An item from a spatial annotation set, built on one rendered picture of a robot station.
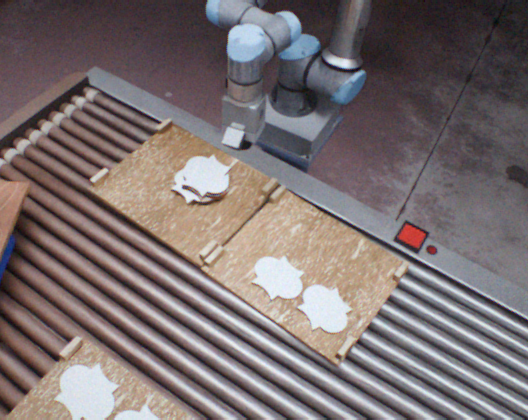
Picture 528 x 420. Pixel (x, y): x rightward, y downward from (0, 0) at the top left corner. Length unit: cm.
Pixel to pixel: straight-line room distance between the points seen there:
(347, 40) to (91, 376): 105
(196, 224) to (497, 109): 258
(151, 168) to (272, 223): 39
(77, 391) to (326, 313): 59
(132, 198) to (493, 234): 195
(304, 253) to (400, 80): 234
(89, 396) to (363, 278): 71
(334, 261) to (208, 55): 239
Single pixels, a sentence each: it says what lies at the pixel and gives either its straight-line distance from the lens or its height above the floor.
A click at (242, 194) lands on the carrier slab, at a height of 94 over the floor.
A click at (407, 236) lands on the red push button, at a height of 93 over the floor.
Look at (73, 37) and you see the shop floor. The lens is 389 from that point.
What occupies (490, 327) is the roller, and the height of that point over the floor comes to 92.
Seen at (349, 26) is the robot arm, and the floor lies 132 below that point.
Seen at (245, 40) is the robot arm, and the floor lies 147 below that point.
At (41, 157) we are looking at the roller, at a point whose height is 92.
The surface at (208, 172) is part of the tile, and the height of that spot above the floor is 99.
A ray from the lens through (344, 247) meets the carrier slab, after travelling 146.
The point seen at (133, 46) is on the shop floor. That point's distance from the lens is 372.
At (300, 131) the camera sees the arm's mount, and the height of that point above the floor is 96.
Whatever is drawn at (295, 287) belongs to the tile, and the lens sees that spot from 136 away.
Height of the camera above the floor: 211
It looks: 51 degrees down
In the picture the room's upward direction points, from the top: 6 degrees clockwise
